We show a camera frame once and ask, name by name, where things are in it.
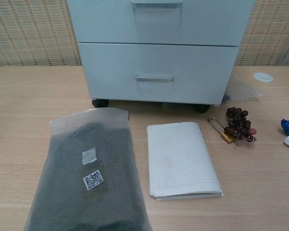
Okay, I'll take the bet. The white bottom cabinet drawer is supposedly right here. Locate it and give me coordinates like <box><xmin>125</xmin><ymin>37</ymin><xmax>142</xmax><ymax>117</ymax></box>
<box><xmin>77</xmin><ymin>42</ymin><xmax>239</xmax><ymax>100</ymax></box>

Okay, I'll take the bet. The beige woven partition screen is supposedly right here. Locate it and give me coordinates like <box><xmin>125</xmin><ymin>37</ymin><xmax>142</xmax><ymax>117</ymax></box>
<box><xmin>0</xmin><ymin>0</ymin><xmax>289</xmax><ymax>71</ymax></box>

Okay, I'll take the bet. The silver middle drawer handle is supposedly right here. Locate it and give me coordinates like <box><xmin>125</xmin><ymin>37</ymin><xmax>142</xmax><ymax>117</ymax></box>
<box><xmin>131</xmin><ymin>0</ymin><xmax>183</xmax><ymax>10</ymax></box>

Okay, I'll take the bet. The silver bottom drawer handle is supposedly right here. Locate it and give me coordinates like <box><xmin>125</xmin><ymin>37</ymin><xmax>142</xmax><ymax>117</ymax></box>
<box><xmin>135</xmin><ymin>73</ymin><xmax>174</xmax><ymax>83</ymax></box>

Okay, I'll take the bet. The white drawer cabinet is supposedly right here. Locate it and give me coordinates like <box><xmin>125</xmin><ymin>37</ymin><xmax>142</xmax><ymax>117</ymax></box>
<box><xmin>66</xmin><ymin>0</ymin><xmax>255</xmax><ymax>114</ymax></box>

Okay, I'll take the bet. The white lined paper notebook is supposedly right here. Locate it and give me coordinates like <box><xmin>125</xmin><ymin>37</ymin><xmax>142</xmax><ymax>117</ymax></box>
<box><xmin>146</xmin><ymin>121</ymin><xmax>224</xmax><ymax>201</ymax></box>

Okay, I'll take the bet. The white middle cabinet drawer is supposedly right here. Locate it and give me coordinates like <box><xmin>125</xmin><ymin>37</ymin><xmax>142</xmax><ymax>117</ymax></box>
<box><xmin>66</xmin><ymin>0</ymin><xmax>255</xmax><ymax>47</ymax></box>

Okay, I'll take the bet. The frosted bag with dark clothing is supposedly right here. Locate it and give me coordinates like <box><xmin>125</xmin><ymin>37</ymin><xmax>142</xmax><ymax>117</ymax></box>
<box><xmin>23</xmin><ymin>107</ymin><xmax>150</xmax><ymax>231</ymax></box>

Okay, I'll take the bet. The white desk cable grommet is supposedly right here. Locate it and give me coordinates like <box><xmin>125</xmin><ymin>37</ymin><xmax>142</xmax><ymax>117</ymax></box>
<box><xmin>252</xmin><ymin>72</ymin><xmax>274</xmax><ymax>83</ymax></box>

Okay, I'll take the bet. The dark red grape bunch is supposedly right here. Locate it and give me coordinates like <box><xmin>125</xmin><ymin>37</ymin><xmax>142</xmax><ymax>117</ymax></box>
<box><xmin>225</xmin><ymin>106</ymin><xmax>258</xmax><ymax>143</ymax></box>

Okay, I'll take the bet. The brass long-shackle padlock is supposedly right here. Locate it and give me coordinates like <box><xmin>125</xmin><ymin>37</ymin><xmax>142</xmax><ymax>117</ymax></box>
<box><xmin>207</xmin><ymin>116</ymin><xmax>235</xmax><ymax>145</ymax></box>

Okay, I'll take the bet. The silver drawer handle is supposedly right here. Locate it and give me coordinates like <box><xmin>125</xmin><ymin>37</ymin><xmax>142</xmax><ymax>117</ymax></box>
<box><xmin>135</xmin><ymin>73</ymin><xmax>174</xmax><ymax>83</ymax></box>
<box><xmin>131</xmin><ymin>0</ymin><xmax>183</xmax><ymax>10</ymax></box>

